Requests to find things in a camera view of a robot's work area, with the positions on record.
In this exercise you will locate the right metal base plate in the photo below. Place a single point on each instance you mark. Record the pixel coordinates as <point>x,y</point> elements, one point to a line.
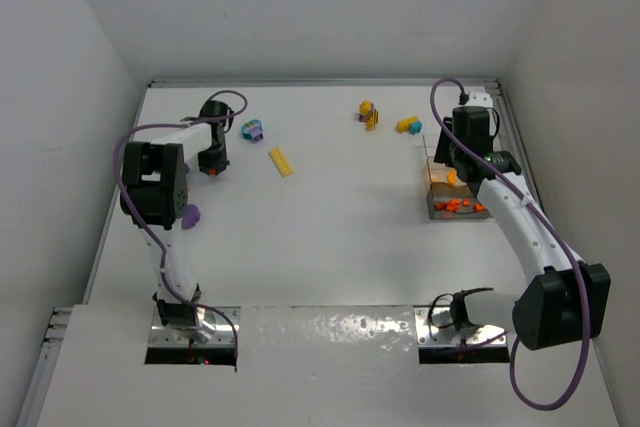
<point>434,330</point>

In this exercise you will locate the grey clear plastic container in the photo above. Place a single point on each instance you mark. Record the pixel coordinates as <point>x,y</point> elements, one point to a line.
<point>471,208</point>

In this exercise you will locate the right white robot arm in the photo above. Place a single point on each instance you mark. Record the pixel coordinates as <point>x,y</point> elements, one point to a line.
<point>565,298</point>

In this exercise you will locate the metal base plate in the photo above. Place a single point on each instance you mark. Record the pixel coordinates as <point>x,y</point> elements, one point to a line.
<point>210,331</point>
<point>434,330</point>

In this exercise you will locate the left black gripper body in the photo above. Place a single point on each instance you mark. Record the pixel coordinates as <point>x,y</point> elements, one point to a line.
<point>211,163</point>

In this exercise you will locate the teal and purple lego cluster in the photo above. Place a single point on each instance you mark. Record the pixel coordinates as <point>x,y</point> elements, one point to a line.
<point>252,131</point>

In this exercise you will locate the orange lego brick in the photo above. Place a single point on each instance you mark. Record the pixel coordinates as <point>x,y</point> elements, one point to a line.
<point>454,205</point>

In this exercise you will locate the purple round lego block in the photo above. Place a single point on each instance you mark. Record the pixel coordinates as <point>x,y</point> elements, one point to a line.
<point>191,217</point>

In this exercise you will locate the amber tinted plastic container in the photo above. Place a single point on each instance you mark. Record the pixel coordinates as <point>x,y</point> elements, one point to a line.
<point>435,180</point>

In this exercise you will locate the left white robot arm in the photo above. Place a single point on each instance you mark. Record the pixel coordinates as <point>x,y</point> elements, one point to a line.
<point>154,194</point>

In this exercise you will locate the yellow and teal lego block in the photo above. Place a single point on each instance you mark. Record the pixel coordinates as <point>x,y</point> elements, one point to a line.
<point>411,125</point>

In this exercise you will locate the yellow flat lego plate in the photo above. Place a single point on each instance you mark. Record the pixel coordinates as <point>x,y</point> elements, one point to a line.
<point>281,162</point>

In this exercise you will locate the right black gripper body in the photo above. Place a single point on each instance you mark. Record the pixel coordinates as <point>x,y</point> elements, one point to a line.
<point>445,148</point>

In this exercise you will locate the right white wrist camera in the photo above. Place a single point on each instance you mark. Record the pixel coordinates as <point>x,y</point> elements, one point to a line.
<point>476,99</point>

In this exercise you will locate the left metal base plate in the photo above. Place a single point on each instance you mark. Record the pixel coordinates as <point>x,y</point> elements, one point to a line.
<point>210,331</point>

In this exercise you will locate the yellow purple striped lego figure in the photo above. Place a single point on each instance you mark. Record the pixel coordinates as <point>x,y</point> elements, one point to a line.
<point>368,115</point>

